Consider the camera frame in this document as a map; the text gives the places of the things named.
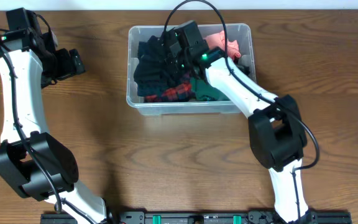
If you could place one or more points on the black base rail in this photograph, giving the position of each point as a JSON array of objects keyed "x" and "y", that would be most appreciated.
[{"x": 255, "y": 217}]

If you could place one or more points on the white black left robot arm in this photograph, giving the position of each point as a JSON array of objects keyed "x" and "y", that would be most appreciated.
[{"x": 32, "y": 162}]

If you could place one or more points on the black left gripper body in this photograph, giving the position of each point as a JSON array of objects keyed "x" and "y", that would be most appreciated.
[{"x": 74, "y": 61}]

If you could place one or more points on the clear plastic storage container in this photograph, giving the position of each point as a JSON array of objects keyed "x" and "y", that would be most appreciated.
[{"x": 237, "y": 31}]

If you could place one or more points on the red plaid flannel shirt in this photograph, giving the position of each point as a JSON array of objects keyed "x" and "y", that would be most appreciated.
[{"x": 181, "y": 93}]

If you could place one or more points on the black shirt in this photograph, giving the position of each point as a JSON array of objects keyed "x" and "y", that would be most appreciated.
[{"x": 145, "y": 90}]

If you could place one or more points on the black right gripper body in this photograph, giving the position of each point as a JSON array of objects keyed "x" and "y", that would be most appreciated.
[{"x": 183, "y": 63}]

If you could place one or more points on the black garment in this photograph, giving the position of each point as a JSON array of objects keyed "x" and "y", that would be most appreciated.
[{"x": 173, "y": 73}]

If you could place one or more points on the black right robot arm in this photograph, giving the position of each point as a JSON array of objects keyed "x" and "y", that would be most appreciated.
[{"x": 276, "y": 132}]

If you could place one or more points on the dark green garment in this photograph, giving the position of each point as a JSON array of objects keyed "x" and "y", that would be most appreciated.
[{"x": 202, "y": 91}]

